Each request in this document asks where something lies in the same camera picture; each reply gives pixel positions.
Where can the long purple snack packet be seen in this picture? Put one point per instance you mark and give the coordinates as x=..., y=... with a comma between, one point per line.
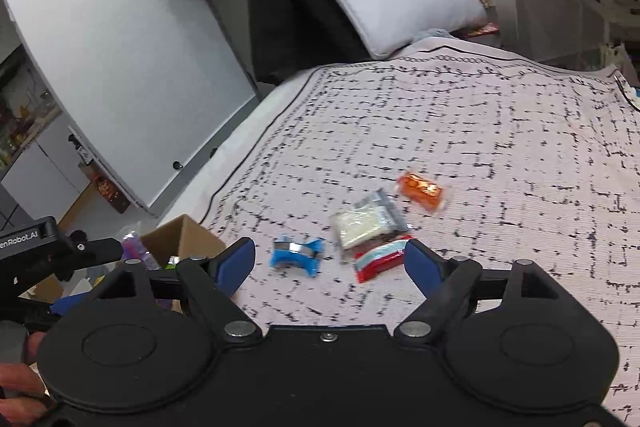
x=140, y=252

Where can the red patterned packet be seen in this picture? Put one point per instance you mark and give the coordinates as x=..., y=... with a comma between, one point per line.
x=480, y=30

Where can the white bed sheet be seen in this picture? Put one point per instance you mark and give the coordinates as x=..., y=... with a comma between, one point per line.
x=260, y=127

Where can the green snack packet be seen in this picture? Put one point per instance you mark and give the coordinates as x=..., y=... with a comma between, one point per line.
x=173, y=262

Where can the small orange snack packet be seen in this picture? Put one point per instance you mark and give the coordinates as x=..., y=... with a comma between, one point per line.
x=422, y=189

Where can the grey headboard panel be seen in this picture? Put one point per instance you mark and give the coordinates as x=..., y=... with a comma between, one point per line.
x=225, y=7

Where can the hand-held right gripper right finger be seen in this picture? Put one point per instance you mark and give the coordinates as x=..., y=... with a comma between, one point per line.
x=425, y=267

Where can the red white blue packet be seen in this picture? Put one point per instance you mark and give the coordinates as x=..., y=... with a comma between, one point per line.
x=382, y=259

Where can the patterned bed blanket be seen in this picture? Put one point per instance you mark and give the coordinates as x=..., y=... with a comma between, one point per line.
x=450, y=117

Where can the white door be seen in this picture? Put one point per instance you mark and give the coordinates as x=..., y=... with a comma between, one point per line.
x=110, y=57

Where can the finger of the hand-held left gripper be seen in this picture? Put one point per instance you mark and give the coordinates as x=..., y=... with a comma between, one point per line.
x=100, y=248
x=70, y=304

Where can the grey blue cloth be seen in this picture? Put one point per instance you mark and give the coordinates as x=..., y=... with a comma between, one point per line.
x=432, y=33

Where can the orange printed bag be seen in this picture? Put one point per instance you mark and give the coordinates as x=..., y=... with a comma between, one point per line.
x=107, y=192

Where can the white cabinet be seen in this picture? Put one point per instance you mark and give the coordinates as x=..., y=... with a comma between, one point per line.
x=45, y=162

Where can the clear packet with pale snack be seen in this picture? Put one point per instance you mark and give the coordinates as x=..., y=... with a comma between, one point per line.
x=365, y=224

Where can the black jacket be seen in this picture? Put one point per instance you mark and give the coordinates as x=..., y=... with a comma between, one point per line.
x=290, y=17

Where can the cardboard box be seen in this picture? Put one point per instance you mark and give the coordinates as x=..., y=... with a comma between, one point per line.
x=185, y=237

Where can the person's left hand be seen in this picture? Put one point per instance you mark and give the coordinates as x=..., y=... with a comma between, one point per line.
x=20, y=382

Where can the blue snack packet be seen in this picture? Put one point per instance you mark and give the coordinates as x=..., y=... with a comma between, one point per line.
x=297, y=257

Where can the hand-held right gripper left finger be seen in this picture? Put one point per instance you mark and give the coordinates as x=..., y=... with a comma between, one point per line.
x=235, y=264

